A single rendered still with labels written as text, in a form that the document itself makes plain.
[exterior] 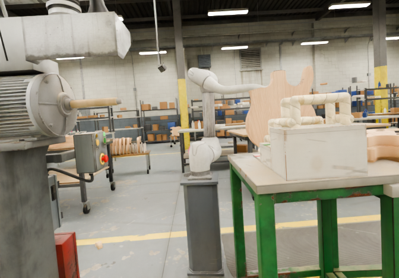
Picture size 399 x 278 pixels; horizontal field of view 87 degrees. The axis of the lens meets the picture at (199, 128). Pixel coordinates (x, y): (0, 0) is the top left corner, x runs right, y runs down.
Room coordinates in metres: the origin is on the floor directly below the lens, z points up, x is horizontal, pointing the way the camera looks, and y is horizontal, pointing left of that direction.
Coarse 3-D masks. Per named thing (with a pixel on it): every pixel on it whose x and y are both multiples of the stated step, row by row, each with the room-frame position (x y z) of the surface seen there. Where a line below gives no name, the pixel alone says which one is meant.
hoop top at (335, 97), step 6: (294, 96) 0.71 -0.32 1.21; (300, 96) 0.71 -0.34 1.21; (306, 96) 0.70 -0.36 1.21; (312, 96) 0.70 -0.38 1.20; (318, 96) 0.70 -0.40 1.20; (324, 96) 0.70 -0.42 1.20; (330, 96) 0.70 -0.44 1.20; (336, 96) 0.70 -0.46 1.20; (342, 96) 0.70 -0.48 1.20; (348, 96) 0.70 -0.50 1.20; (300, 102) 0.70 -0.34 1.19; (306, 102) 0.70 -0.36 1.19; (312, 102) 0.70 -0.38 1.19; (318, 102) 0.71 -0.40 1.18; (324, 102) 0.71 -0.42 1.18; (330, 102) 0.71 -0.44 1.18; (336, 102) 0.72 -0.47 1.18
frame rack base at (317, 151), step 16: (272, 128) 0.80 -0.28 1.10; (288, 128) 0.73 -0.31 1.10; (304, 128) 0.69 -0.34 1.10; (320, 128) 0.69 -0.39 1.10; (336, 128) 0.69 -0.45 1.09; (352, 128) 0.69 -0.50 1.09; (272, 144) 0.81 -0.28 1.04; (288, 144) 0.69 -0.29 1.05; (304, 144) 0.69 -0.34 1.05; (320, 144) 0.69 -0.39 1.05; (336, 144) 0.69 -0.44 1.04; (352, 144) 0.69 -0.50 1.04; (272, 160) 0.82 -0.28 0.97; (288, 160) 0.69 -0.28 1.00; (304, 160) 0.69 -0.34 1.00; (320, 160) 0.69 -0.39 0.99; (336, 160) 0.69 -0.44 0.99; (352, 160) 0.69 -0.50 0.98; (288, 176) 0.69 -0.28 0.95; (304, 176) 0.69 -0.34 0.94; (320, 176) 0.69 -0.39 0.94; (336, 176) 0.69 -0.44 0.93; (352, 176) 0.69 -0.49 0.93
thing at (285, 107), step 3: (282, 102) 0.79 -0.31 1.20; (285, 102) 0.78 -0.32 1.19; (282, 105) 0.79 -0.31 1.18; (285, 105) 0.78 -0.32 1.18; (288, 105) 0.78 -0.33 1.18; (282, 108) 0.79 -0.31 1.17; (285, 108) 0.78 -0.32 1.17; (288, 108) 0.78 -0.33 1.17; (282, 111) 0.79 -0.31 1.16; (285, 111) 0.78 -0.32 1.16; (288, 111) 0.78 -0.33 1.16; (282, 114) 0.79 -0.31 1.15; (285, 114) 0.78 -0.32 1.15; (288, 114) 0.78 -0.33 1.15; (282, 117) 0.79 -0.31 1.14; (285, 117) 0.78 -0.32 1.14; (288, 117) 0.78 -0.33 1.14
